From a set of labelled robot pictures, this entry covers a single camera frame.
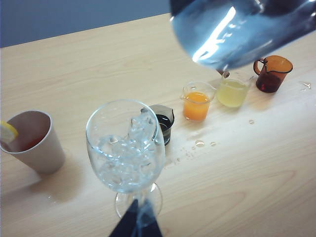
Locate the clear beaker pale yellow liquid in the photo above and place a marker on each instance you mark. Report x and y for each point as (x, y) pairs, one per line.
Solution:
(232, 96)

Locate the smoked grey glass beaker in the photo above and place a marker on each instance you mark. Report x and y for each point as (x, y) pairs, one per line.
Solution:
(166, 126)

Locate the clear beaker orange juice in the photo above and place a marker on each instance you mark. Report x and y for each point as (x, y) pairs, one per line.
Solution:
(196, 108)

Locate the beige paper cup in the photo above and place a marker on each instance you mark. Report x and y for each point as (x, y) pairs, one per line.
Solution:
(47, 155)

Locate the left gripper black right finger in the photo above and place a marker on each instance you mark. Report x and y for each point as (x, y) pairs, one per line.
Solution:
(153, 227)

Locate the stainless steel ice scoop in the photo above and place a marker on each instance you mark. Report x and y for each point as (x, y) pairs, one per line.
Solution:
(222, 37)

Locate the water droplet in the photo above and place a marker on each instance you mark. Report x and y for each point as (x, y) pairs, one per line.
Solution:
(251, 121)
(305, 85)
(199, 142)

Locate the amber glass beaker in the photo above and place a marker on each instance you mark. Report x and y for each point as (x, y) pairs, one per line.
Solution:
(269, 79)

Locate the clear ice cubes heap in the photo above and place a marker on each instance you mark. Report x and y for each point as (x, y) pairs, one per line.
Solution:
(128, 160)

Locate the clear wine glass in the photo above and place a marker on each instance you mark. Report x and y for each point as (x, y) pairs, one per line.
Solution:
(98, 148)

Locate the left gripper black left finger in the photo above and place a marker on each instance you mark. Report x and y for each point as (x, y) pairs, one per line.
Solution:
(126, 227)

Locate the yellow lemon slice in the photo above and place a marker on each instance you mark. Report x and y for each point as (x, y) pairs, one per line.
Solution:
(8, 132)

